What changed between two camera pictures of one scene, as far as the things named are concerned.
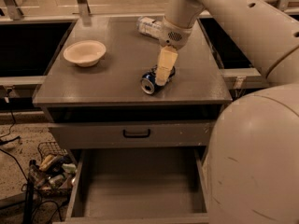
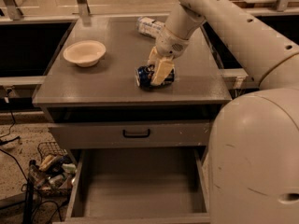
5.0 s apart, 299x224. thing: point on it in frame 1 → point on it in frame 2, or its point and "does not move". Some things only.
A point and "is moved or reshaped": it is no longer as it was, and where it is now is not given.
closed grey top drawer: x=131 y=135 does not move
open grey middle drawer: x=147 y=185 does not move
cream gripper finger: x=167 y=59 does not move
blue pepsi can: x=149 y=84 is moved or reshaped
